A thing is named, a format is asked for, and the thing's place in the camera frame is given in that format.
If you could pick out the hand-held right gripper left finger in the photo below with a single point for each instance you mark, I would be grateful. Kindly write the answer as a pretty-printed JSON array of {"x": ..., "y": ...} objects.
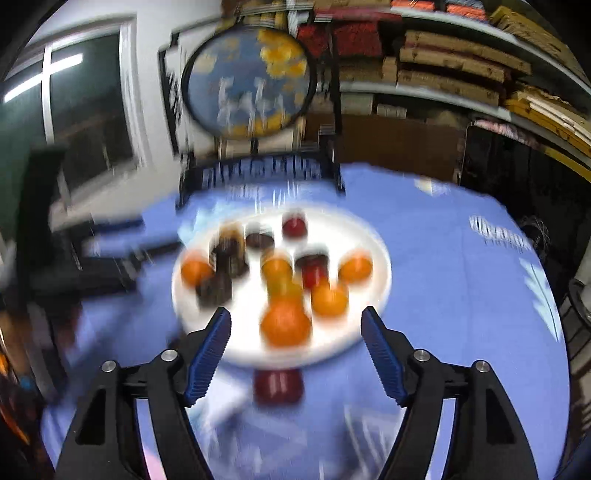
[{"x": 210, "y": 355}]

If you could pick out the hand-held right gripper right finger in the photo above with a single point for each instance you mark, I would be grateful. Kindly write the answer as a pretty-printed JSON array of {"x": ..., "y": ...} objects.
[{"x": 383, "y": 355}]

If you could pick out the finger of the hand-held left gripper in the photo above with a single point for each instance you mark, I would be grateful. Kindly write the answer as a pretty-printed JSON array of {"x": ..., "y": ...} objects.
[
  {"x": 106, "y": 274},
  {"x": 111, "y": 226}
]

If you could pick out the large dark water chestnut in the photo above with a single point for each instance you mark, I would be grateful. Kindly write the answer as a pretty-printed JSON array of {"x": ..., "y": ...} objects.
[{"x": 214, "y": 290}]

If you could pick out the dark red plum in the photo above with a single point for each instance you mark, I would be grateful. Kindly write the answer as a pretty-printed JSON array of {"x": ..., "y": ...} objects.
[{"x": 278, "y": 385}]

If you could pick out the small orange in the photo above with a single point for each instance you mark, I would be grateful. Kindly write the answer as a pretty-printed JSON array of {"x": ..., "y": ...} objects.
[
  {"x": 355, "y": 270},
  {"x": 329, "y": 300}
]

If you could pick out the yellow-orange fruit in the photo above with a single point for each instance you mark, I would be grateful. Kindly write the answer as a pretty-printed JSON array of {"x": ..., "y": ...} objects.
[
  {"x": 277, "y": 268},
  {"x": 284, "y": 290}
]

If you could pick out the white oval plate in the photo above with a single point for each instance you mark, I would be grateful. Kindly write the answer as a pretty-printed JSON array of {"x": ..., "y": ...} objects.
[{"x": 364, "y": 240}]

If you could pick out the small dark water chestnut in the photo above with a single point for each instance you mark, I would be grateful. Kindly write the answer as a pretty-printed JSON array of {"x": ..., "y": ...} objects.
[{"x": 259, "y": 240}]

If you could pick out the small red tomato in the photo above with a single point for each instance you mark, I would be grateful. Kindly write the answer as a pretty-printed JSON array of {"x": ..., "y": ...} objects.
[{"x": 294, "y": 226}]

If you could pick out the blue printed tablecloth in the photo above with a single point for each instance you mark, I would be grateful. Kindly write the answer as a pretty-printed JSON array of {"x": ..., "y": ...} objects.
[{"x": 461, "y": 300}]

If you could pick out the window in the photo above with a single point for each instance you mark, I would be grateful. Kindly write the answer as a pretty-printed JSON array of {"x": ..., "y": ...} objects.
[{"x": 87, "y": 92}]

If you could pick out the round deer painting screen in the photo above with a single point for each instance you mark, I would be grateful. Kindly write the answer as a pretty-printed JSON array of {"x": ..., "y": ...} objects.
[{"x": 249, "y": 83}]

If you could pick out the shelf with cardboard boxes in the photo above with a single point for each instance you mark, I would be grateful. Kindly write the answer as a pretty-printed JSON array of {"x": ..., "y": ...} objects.
[{"x": 443, "y": 69}]

